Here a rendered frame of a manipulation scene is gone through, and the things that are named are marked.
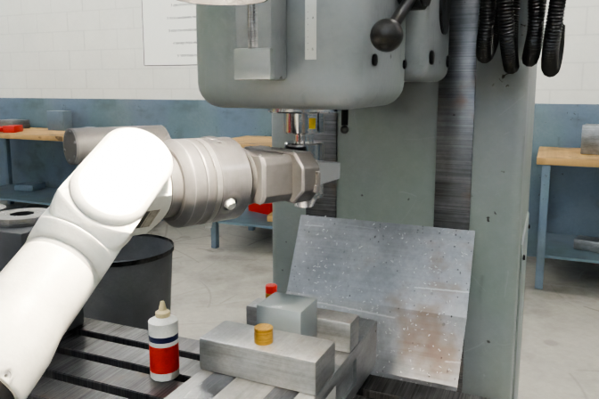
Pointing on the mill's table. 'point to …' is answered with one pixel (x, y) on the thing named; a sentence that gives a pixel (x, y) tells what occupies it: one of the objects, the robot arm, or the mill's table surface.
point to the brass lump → (263, 334)
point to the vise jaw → (268, 357)
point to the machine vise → (351, 376)
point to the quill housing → (314, 37)
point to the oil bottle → (163, 345)
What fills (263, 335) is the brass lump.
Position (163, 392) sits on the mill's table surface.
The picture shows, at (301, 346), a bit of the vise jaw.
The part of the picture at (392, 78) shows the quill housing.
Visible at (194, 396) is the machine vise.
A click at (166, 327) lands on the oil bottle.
